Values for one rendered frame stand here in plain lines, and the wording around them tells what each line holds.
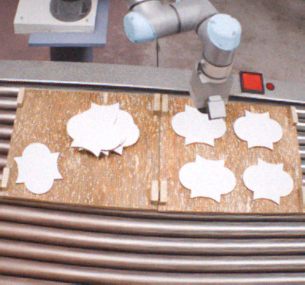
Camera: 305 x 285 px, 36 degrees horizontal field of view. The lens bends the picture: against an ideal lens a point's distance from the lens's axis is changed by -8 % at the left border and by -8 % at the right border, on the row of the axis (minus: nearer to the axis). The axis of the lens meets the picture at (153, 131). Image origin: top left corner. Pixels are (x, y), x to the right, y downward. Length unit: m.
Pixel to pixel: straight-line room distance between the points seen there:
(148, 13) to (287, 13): 2.30
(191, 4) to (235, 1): 2.13
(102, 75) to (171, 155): 0.34
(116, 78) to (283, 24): 1.90
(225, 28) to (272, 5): 2.27
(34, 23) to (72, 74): 0.27
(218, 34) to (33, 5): 0.85
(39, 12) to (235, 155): 0.83
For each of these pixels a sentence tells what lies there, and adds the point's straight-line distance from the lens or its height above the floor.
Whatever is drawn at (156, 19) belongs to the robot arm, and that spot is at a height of 1.33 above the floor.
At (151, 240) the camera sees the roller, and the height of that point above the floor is 0.92.
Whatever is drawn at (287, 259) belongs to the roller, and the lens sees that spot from 1.30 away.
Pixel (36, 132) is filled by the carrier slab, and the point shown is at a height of 0.94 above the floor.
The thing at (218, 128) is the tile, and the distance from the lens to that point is 1.39.
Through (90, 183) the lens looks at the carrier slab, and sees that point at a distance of 1.28.
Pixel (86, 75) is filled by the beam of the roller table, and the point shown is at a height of 0.92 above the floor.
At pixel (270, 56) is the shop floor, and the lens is 2.97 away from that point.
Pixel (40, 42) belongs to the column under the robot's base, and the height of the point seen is 0.87.
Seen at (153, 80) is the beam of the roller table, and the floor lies 0.92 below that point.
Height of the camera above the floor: 2.08
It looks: 57 degrees down
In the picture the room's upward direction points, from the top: 9 degrees clockwise
